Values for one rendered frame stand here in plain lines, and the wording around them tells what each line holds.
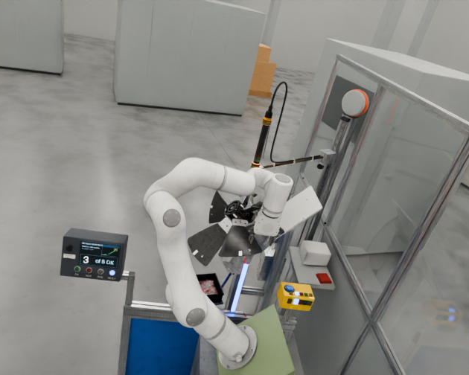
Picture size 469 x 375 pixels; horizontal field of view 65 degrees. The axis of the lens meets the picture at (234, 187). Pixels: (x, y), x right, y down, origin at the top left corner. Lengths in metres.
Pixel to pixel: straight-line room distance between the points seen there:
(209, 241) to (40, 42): 7.12
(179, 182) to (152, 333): 1.11
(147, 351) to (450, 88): 3.25
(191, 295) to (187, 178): 0.42
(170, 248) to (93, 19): 12.75
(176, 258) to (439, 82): 3.03
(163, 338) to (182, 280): 0.87
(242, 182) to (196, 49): 6.16
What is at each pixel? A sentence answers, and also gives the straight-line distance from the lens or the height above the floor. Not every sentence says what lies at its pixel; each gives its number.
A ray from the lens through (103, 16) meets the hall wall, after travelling 13.77.
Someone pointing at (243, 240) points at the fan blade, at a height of 1.18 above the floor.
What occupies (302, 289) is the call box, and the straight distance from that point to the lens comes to 1.98.
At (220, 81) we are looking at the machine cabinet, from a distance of 7.62.
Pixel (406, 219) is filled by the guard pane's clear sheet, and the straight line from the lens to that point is 1.96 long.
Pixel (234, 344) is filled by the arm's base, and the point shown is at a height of 1.10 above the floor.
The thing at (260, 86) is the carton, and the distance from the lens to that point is 10.20.
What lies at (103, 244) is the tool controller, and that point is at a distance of 1.72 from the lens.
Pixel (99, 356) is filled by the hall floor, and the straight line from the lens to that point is 2.88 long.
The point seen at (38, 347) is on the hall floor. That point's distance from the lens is 2.97.
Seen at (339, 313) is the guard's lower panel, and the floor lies 0.75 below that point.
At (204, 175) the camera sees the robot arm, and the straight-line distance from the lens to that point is 1.22.
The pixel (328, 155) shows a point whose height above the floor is 1.56.
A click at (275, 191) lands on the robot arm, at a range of 1.38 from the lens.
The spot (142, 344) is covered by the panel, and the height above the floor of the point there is 0.56.
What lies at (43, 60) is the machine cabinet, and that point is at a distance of 8.83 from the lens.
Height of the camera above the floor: 2.32
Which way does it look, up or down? 28 degrees down
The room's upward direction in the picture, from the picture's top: 13 degrees clockwise
